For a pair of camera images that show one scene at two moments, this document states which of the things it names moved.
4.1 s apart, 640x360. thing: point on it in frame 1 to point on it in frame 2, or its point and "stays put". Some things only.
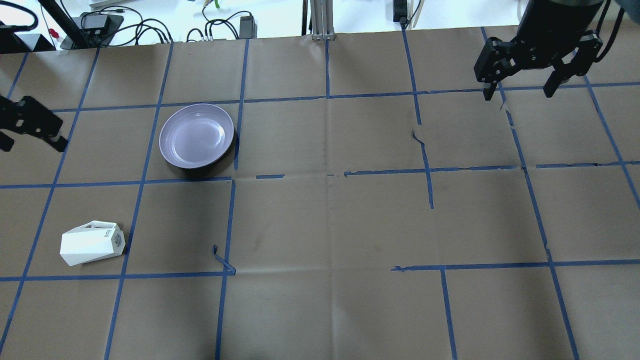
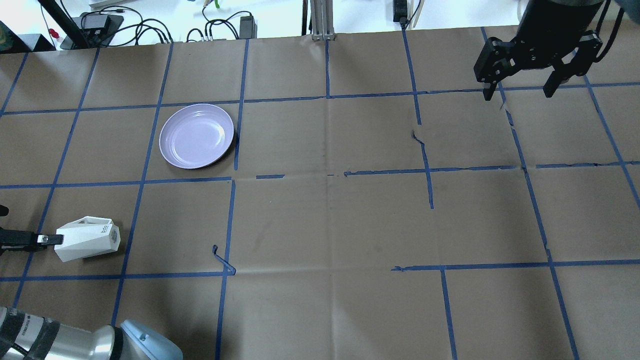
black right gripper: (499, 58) stays put
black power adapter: (248, 28) stays put
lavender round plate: (196, 135) stays put
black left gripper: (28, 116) to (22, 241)
